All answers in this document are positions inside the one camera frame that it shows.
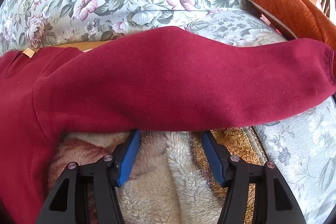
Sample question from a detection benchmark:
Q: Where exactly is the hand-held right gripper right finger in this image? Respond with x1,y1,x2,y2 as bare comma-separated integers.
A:
201,131,306,224

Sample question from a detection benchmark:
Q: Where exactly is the floral fleece blanket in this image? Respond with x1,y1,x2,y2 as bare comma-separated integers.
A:
46,40,269,224

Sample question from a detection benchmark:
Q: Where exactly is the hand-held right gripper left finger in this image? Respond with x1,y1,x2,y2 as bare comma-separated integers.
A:
35,129,142,224

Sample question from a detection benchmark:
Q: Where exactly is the orange cushion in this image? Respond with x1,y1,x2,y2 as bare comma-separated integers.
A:
247,0,336,51

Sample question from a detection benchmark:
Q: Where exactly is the dark red sweater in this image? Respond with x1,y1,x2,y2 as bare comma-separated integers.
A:
0,26,336,224

